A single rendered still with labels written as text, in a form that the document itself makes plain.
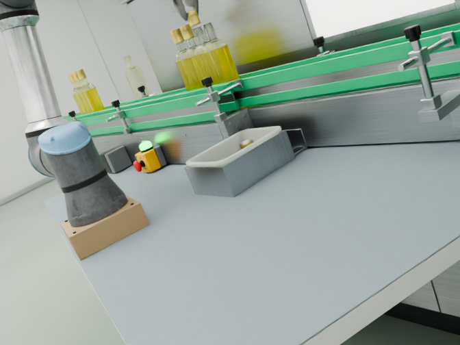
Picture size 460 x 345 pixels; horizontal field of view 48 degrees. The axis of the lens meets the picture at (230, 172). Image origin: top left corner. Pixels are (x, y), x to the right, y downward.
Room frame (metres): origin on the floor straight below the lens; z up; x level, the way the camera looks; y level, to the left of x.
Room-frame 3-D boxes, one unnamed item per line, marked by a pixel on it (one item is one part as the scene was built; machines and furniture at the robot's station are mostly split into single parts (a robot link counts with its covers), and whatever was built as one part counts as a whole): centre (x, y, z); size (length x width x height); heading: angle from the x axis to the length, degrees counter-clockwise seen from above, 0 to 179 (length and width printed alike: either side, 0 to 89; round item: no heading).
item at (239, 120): (1.46, -0.07, 0.85); 0.09 x 0.04 x 0.07; 123
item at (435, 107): (0.91, -0.40, 0.90); 0.17 x 0.05 x 0.23; 123
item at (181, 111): (2.20, 0.45, 0.92); 1.75 x 0.01 x 0.08; 33
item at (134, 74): (2.30, 0.23, 1.01); 0.06 x 0.06 x 0.26; 34
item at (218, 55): (1.61, -0.10, 0.99); 0.06 x 0.06 x 0.21; 33
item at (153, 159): (1.77, 0.24, 0.79); 0.07 x 0.07 x 0.07; 33
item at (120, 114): (1.92, 0.32, 0.94); 0.07 x 0.04 x 0.13; 123
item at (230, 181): (1.31, -0.06, 0.79); 0.27 x 0.17 x 0.08; 123
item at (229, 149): (1.29, -0.03, 0.80); 0.22 x 0.17 x 0.09; 123
